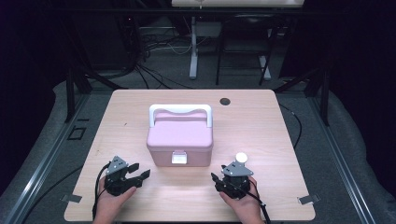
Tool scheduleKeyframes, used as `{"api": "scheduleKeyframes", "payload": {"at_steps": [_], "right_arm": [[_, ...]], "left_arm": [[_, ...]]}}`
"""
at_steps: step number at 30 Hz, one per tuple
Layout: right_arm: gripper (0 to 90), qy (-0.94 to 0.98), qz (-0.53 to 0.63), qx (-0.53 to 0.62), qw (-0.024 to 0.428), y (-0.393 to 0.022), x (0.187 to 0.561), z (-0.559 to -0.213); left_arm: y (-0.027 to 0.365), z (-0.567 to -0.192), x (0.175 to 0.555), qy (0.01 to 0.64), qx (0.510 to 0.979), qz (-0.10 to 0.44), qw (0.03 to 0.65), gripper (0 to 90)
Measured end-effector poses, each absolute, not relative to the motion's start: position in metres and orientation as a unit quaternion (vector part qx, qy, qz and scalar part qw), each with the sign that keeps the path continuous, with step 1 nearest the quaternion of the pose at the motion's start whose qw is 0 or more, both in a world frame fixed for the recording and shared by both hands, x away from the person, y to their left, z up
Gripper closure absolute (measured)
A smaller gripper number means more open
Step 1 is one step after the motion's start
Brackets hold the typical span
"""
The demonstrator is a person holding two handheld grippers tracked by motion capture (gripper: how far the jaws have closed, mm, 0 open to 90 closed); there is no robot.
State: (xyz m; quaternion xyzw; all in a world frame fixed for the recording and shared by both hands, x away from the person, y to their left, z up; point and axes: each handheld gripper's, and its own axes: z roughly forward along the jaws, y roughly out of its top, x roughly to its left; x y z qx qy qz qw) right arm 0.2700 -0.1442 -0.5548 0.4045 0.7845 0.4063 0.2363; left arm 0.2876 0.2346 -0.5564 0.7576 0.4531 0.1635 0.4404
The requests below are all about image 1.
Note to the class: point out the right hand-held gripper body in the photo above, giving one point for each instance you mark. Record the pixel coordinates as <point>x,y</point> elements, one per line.
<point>236,183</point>

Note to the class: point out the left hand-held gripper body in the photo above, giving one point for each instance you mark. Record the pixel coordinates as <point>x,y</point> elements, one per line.
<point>116,182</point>

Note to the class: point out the small white-capped bottle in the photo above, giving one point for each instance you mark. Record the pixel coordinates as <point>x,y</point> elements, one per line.
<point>242,157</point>

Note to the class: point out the pink storage box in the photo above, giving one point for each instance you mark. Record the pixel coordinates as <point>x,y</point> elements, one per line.
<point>180,137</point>

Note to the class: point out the person's left hand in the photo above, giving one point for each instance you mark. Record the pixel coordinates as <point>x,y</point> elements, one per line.
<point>109,205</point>

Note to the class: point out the person's right hand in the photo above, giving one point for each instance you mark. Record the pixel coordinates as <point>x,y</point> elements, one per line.
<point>247,207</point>

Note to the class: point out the dark round table grommet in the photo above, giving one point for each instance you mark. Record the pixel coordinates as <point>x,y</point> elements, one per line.
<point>224,101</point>

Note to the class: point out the black metal stand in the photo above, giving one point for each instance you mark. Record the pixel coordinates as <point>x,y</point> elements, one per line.
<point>70,93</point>
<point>325,99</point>

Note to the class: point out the white standing desk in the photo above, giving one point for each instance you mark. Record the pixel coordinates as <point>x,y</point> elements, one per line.
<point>193,62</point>

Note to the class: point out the black chair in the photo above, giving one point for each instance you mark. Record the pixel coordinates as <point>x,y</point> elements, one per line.
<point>249,25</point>

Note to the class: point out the aluminium floor rail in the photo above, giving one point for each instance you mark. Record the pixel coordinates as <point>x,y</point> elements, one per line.
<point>46,161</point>
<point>339,158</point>

